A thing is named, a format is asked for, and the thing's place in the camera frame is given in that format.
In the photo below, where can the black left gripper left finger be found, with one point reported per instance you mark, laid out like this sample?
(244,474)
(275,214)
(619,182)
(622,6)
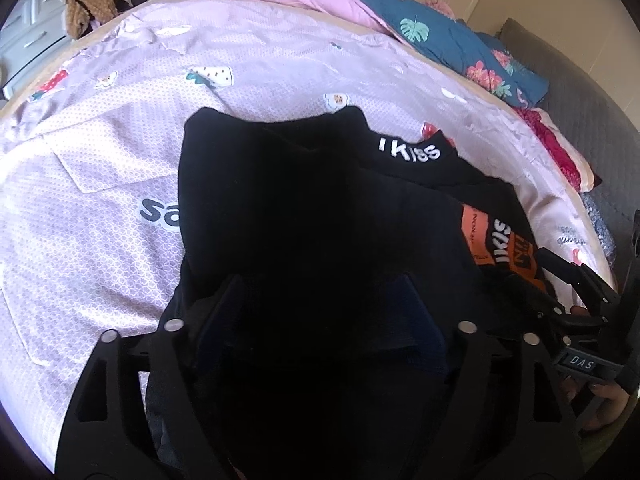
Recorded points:
(105,434)

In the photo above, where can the person's right hand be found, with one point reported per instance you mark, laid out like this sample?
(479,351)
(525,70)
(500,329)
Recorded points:
(614,400)

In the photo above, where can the brown plush toy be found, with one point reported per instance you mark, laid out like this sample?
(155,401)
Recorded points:
(79,14)

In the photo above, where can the grey upholstered headboard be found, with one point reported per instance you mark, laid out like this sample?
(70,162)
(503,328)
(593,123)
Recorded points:
(599,129)

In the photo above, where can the beige mattress blanket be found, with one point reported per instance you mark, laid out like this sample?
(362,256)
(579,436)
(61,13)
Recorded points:
(119,103)

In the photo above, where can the red and cream pillow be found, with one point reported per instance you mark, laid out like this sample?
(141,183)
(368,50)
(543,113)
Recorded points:
(571,163)

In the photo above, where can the blue floral duvet pink lining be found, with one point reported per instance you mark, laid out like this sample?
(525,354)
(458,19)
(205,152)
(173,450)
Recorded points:
(443,40)

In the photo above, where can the black pants with orange patches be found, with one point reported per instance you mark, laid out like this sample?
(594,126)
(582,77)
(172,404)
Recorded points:
(292,234)

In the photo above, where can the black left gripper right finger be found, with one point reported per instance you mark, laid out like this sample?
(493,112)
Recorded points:
(483,400)

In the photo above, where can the white drawer dresser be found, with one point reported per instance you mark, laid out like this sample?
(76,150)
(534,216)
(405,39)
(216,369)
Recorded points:
(33,30)

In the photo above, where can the pale pink strawberry bed sheet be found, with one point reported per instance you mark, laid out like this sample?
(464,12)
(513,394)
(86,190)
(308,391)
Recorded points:
(89,235)

